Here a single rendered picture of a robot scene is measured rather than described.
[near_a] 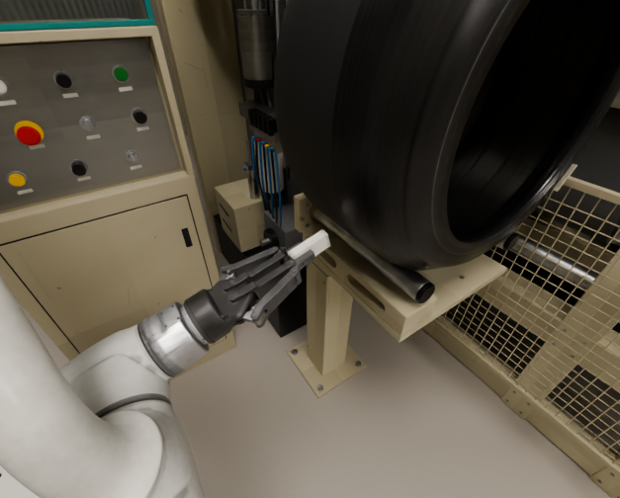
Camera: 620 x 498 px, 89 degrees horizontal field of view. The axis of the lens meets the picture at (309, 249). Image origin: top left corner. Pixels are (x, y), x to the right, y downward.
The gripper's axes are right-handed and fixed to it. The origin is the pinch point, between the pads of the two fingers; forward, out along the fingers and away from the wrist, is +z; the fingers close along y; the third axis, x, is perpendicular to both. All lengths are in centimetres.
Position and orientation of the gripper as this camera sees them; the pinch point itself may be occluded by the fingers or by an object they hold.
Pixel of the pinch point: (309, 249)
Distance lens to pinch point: 50.7
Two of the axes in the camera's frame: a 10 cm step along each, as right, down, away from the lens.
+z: 8.1, -5.3, 2.5
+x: 2.1, 6.6, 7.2
